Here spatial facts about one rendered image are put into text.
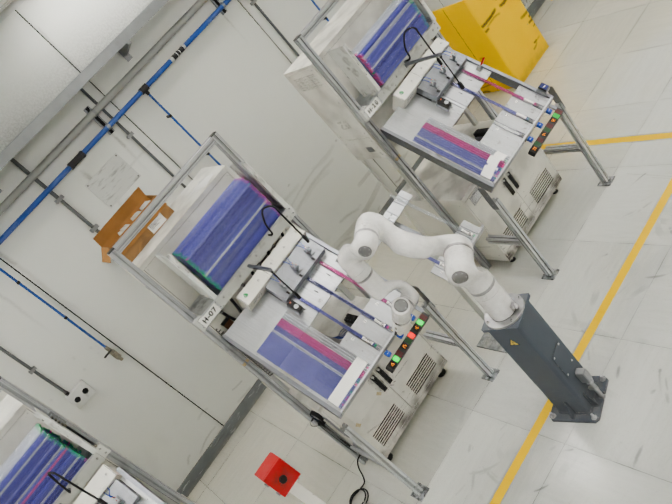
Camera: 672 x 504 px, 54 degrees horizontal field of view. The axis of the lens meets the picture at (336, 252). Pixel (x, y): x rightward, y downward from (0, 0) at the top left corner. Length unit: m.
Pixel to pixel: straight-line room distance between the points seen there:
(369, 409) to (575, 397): 1.08
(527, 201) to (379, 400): 1.57
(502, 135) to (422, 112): 0.47
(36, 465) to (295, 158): 2.97
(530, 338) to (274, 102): 2.93
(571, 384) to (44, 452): 2.32
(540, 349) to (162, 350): 2.76
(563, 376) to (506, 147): 1.32
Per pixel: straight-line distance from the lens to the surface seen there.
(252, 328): 3.37
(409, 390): 3.83
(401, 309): 2.89
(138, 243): 3.49
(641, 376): 3.41
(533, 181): 4.38
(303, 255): 3.41
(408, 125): 3.85
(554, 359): 3.11
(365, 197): 5.52
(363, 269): 2.77
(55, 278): 4.60
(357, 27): 4.00
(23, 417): 3.35
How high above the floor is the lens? 2.60
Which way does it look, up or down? 27 degrees down
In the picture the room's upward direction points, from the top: 44 degrees counter-clockwise
